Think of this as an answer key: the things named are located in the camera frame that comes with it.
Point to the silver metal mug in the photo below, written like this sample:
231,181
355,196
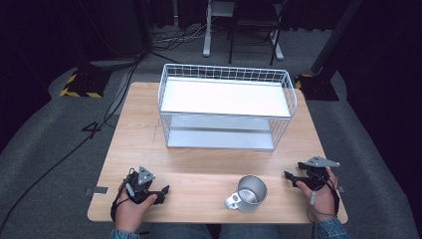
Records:
253,191

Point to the black stand base hazard tape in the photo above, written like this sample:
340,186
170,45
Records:
316,88
87,84

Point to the grey tape strip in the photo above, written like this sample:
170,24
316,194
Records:
99,190

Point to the person's right hand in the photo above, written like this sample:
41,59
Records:
323,202

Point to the person's left hand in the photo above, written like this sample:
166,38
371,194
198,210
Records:
129,214

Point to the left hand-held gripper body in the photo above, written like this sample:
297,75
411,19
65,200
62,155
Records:
141,189

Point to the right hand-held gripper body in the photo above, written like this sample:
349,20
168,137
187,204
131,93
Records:
318,172

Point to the black folding chair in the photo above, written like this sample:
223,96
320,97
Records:
253,23

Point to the white desk frame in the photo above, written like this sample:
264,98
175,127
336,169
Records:
207,36

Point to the black slanted stand pole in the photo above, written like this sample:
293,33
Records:
335,36

